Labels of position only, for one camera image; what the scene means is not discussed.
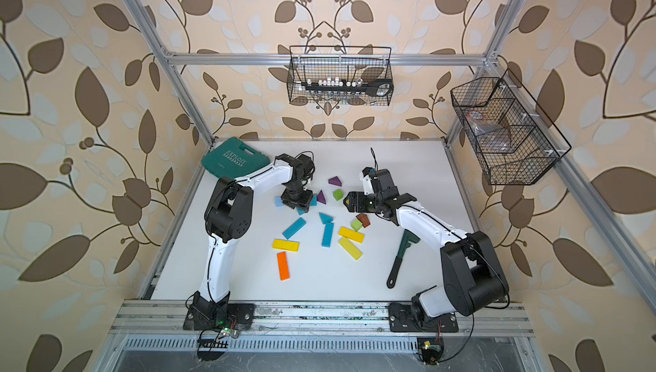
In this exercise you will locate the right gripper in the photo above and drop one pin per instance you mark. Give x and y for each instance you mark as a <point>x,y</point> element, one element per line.
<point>359,201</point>

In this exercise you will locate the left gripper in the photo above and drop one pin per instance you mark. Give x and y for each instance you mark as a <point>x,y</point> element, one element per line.
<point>298,200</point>

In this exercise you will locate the purple triangle block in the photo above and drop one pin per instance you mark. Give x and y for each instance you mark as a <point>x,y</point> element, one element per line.
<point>321,198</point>
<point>335,181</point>

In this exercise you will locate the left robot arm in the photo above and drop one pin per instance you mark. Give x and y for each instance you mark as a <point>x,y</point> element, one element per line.
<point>229,214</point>

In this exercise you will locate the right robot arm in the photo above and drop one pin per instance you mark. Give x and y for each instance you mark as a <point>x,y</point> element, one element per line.
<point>472,276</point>

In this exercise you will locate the brown block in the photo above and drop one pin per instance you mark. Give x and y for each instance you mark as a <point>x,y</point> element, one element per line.
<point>364,220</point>

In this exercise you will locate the teal long block diagonal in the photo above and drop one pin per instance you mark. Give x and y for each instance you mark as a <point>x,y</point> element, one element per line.
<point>294,228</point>

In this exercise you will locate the light green cube lower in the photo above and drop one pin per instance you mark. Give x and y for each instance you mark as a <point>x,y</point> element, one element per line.
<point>356,225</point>

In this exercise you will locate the green cube upper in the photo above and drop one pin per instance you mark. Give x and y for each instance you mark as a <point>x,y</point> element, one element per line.
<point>338,195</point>

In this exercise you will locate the teal long block upright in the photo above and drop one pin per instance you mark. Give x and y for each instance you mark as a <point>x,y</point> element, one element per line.
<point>327,235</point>

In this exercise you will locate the yellow rectangular block right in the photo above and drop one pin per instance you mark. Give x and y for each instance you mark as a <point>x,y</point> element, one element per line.
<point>351,234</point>

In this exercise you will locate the yellow rectangular block left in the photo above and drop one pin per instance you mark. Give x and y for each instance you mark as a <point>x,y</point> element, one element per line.
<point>286,245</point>

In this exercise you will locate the lime yellow rectangular block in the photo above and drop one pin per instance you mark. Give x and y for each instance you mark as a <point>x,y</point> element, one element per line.
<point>350,248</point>

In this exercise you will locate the orange rectangular block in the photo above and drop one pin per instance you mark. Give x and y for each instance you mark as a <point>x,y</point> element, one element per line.
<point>283,266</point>

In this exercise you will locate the green plastic tool case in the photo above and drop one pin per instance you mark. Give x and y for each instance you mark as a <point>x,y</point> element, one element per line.
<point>233,158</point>

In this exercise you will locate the plastic bag in basket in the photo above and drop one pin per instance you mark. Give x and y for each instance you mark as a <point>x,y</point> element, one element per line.
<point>490,136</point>

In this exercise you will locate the socket set rail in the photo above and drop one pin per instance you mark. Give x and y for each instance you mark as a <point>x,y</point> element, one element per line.
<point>378,88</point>

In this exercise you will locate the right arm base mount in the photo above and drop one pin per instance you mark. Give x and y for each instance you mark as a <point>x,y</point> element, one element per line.
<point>411,318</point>

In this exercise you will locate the back wire basket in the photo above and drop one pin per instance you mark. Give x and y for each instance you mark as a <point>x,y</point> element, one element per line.
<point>316,63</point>

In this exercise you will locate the wire basket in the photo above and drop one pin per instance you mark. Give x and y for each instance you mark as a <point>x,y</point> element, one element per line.
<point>513,138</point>
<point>316,63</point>

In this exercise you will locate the right wire basket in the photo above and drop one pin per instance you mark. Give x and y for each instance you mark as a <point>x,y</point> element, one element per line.
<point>513,138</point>

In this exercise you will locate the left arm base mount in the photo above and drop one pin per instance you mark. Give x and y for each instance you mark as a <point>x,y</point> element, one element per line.
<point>208,315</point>

